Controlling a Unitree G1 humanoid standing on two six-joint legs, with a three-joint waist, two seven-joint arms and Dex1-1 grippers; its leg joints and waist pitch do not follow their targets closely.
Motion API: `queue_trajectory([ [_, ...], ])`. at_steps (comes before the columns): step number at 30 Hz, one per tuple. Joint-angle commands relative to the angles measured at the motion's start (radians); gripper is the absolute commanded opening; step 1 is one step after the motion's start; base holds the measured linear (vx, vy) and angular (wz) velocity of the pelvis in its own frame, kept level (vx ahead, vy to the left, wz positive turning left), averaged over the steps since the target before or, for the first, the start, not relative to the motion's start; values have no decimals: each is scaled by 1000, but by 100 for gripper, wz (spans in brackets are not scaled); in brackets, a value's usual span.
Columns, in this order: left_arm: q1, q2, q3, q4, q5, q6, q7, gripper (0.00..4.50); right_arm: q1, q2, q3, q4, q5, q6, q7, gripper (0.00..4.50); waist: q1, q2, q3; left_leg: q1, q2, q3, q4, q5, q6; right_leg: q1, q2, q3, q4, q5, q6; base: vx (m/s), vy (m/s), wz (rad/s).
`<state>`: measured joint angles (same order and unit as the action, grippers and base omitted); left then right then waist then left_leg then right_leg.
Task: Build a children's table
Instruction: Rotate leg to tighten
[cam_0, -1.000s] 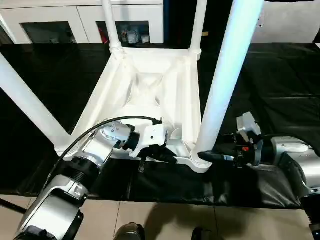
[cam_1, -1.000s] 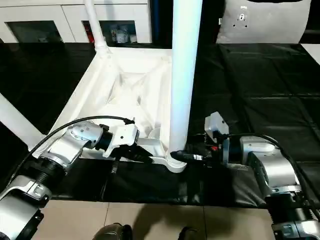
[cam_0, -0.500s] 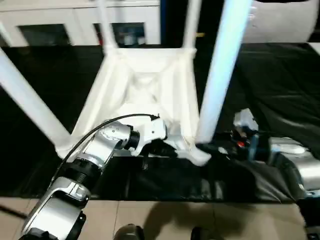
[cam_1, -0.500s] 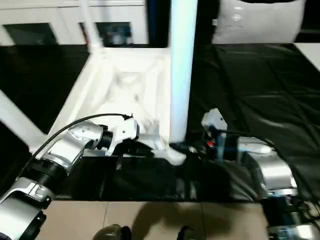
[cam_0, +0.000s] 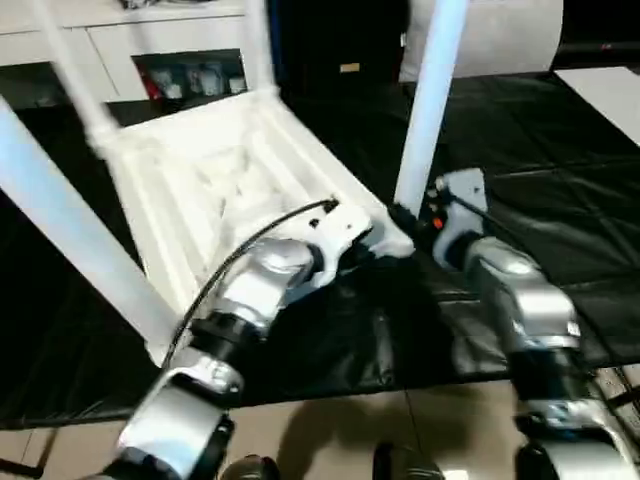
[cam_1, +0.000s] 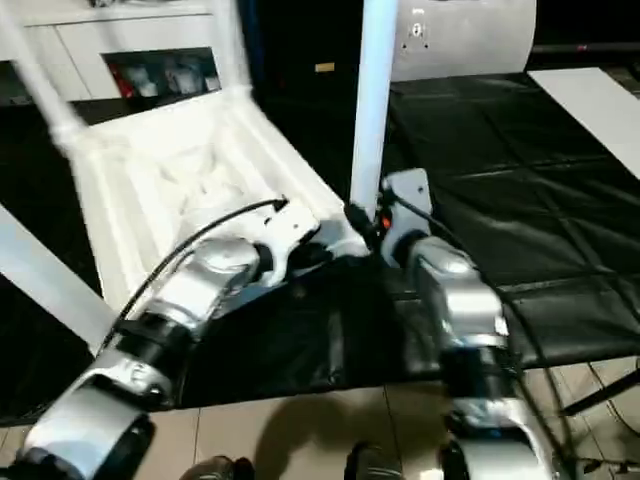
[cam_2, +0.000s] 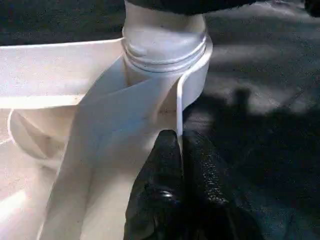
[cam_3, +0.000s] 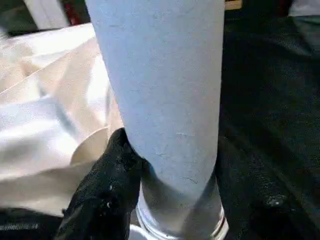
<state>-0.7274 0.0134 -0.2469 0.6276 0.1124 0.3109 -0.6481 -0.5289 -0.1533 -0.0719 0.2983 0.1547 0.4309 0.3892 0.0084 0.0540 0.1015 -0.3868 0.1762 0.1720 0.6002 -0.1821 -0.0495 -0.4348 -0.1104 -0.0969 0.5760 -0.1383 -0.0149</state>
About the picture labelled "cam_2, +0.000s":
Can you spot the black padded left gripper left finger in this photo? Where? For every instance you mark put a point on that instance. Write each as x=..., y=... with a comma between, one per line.
x=157, y=195

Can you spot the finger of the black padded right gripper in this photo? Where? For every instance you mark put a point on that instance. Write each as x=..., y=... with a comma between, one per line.
x=195, y=5

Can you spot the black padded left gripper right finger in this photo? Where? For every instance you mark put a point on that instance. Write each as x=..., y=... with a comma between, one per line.
x=215, y=200

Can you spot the white plastic table leg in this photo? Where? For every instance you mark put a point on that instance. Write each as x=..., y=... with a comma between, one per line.
x=165, y=35

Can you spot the white plastic table top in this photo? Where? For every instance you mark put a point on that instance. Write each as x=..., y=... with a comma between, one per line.
x=75, y=100

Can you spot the black work mat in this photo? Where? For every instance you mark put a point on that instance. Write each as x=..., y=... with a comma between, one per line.
x=265, y=100

